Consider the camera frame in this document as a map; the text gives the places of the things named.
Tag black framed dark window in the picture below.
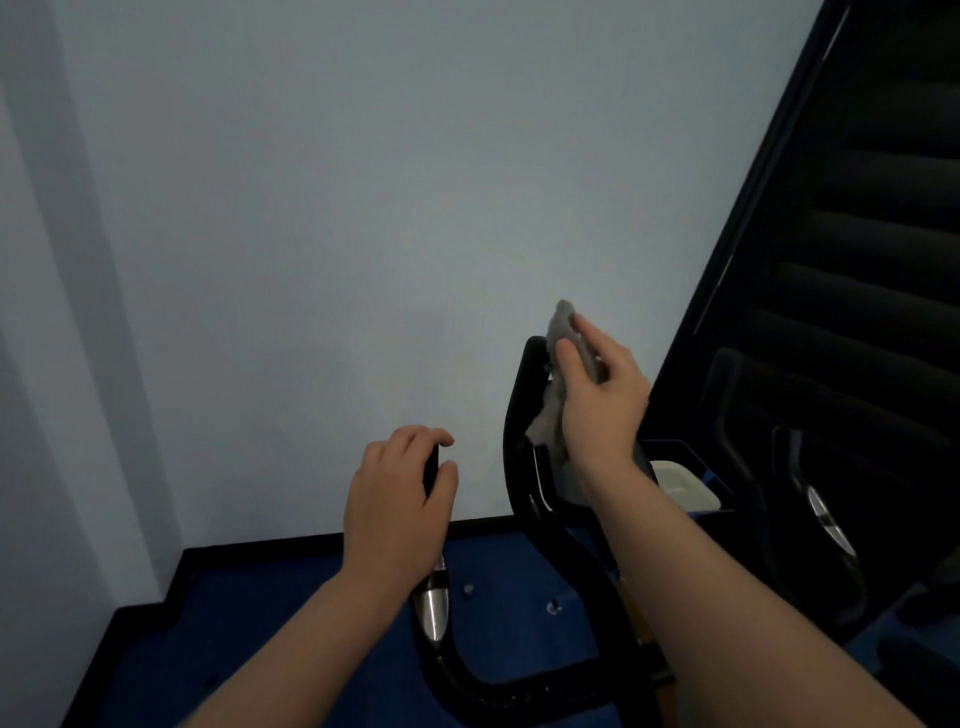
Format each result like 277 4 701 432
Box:
639 0 960 654

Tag person's right forearm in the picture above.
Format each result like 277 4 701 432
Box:
583 450 925 728

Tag person's left hand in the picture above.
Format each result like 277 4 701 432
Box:
341 425 460 598

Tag person's left forearm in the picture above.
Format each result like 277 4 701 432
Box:
180 567 418 728

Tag grey cleaning cloth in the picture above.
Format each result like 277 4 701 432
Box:
524 299 655 505

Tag person's right hand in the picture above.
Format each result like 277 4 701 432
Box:
553 312 652 490

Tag white plastic container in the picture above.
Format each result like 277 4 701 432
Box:
649 459 722 513

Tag black exercise machine handlebar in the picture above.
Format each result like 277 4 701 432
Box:
410 335 676 728

